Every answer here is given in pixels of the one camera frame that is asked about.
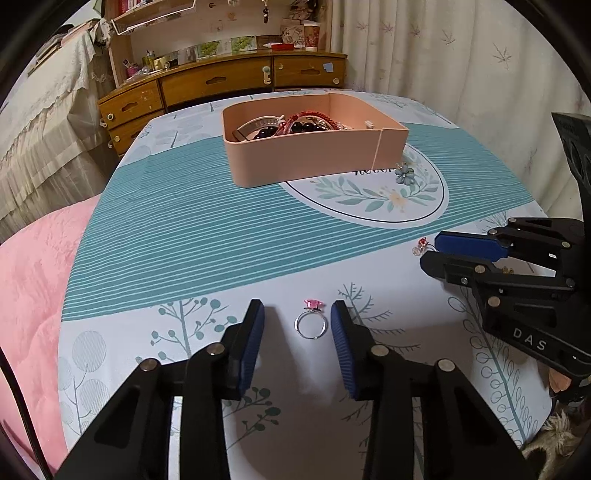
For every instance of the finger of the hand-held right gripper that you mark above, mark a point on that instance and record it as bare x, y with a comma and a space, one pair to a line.
461, 272
466, 244

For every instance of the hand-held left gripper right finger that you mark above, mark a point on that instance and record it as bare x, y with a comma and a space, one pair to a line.
344, 350

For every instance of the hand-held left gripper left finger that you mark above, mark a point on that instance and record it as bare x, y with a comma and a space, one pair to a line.
251, 346

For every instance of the small red earring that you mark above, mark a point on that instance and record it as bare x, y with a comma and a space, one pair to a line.
422, 241

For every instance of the pink storage box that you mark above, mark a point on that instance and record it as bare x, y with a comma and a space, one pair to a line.
300, 157

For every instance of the person's right hand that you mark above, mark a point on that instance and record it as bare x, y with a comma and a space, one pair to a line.
560, 381

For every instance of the cream leaf print curtain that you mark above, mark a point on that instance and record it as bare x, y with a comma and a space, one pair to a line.
461, 55

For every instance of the beige fluffy rug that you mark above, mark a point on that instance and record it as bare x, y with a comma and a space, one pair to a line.
558, 438

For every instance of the pink blanket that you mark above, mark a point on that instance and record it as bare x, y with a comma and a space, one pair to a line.
32, 286

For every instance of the red and white paper cup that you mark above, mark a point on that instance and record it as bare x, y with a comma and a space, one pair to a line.
312, 36

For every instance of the wooden desk with drawers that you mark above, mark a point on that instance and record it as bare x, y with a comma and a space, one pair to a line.
207, 83

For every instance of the small red box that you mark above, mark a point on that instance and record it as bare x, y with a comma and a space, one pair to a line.
281, 45

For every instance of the floral print container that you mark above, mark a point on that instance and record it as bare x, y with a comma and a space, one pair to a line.
292, 34

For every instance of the lace cloth covered piano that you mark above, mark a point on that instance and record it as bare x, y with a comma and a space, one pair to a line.
41, 138

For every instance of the green photo card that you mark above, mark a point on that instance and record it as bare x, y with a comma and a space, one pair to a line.
207, 49
243, 44

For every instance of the hanging keys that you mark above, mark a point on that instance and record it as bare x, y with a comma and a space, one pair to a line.
265, 11

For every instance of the wooden bookshelf hutch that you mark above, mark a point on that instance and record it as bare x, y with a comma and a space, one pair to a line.
221, 27

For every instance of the row of red books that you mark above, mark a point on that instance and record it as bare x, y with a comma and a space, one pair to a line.
134, 4

